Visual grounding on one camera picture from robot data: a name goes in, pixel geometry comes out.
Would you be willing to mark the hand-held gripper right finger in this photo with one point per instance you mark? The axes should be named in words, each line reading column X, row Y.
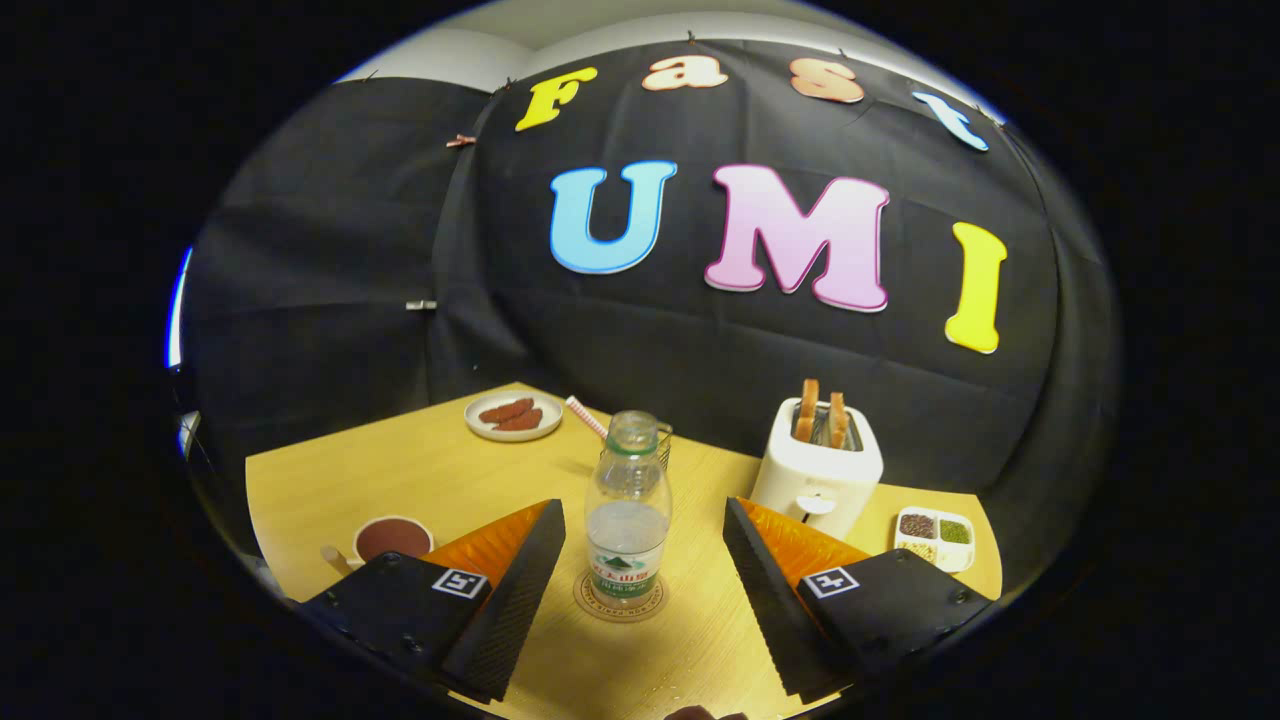
column 775, row 610

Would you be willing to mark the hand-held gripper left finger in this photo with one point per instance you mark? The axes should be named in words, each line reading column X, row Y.
column 510, row 610

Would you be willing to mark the round cork coaster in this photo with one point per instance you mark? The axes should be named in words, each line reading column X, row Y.
column 620, row 614

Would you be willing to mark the clear plastic bottle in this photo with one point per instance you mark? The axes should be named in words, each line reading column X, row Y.
column 628, row 530

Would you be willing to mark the white toaster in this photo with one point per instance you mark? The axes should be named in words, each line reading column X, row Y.
column 810, row 480

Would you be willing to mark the wooden table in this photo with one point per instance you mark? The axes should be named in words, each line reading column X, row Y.
column 450, row 470

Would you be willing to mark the white round plate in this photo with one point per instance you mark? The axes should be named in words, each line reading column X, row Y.
column 478, row 425

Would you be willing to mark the brown sausage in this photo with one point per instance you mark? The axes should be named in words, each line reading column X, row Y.
column 522, row 420
column 505, row 409

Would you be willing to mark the white divided bean dish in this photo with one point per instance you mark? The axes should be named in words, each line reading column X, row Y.
column 958, row 555

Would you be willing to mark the toast slice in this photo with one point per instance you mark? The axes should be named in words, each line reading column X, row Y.
column 837, row 420
column 806, row 410

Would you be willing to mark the striped paper straw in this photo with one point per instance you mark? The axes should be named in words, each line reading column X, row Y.
column 586, row 417

